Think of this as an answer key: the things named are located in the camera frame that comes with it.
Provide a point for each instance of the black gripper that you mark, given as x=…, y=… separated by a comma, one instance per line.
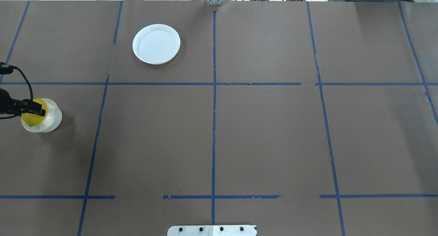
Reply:
x=4, y=101

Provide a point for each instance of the yellow lemon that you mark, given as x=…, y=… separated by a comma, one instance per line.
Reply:
x=33, y=119

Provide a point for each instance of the white bowl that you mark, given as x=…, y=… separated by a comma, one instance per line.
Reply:
x=51, y=121

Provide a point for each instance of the white round plate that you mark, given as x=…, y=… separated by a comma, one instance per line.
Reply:
x=156, y=44

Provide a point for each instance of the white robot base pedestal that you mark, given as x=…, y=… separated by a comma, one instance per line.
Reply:
x=212, y=230

